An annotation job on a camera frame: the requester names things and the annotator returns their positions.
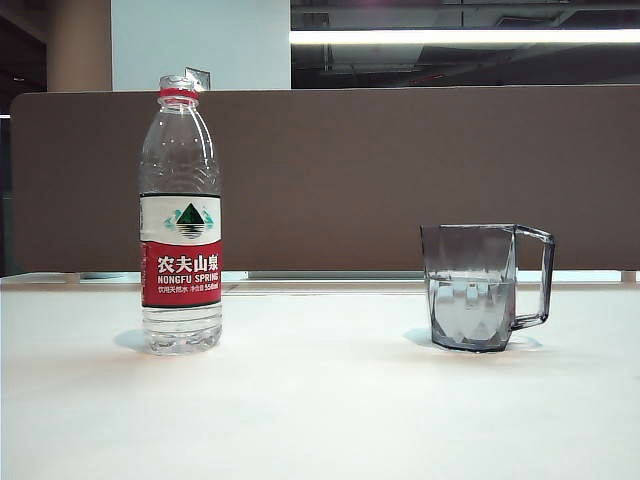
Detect clear water bottle red label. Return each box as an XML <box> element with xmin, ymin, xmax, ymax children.
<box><xmin>138</xmin><ymin>74</ymin><xmax>224</xmax><ymax>357</ymax></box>

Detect grey transparent plastic mug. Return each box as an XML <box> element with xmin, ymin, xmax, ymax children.
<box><xmin>419</xmin><ymin>223</ymin><xmax>557</xmax><ymax>354</ymax></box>

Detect brown desk partition panel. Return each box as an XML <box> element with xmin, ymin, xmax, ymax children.
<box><xmin>9</xmin><ymin>88</ymin><xmax>640</xmax><ymax>274</ymax></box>

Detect white ceiling light strip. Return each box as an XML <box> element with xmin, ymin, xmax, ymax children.
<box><xmin>288</xmin><ymin>28</ymin><xmax>640</xmax><ymax>45</ymax></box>

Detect brown round pillar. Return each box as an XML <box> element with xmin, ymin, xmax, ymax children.
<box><xmin>45</xmin><ymin>0</ymin><xmax>113</xmax><ymax>94</ymax></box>

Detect small grey metal bracket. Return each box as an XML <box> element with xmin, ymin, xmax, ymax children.
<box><xmin>184</xmin><ymin>66</ymin><xmax>211</xmax><ymax>93</ymax></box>

